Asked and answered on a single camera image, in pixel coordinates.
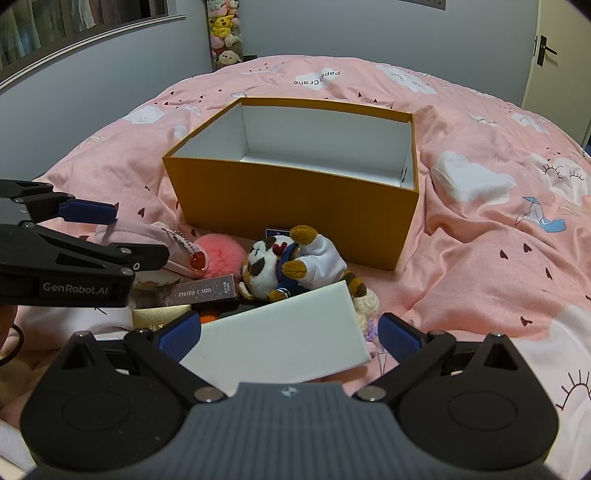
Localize brown speckled small box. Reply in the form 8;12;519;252
156;274;238;306

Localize cream door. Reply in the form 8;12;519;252
522;0;591;145

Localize orange cardboard box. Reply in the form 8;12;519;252
163;97;420;271

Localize pink fluffy pompom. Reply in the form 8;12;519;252
191;233;247;278

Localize window with grey frame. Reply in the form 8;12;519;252
0;0;186;89

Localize black door handle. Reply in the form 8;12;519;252
534;34;558;70

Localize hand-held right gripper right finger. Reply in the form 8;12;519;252
353;312;525;402

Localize cream crochet toy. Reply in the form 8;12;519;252
353;293;382;342

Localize black cable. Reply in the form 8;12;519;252
0;323;25;367

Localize column of plush toys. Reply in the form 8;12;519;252
207;0;245;70

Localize white box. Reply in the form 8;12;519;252
178;281;372;384

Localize gold small box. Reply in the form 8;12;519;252
131;305;195;330

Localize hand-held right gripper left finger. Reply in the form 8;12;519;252
60;311;227;407

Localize pink pouch with heart charm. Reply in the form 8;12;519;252
95;219;206;278

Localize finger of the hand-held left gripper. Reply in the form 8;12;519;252
0;222;169;278
0;180;116;223

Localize pink cloud printed blanket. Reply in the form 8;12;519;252
18;55;591;462

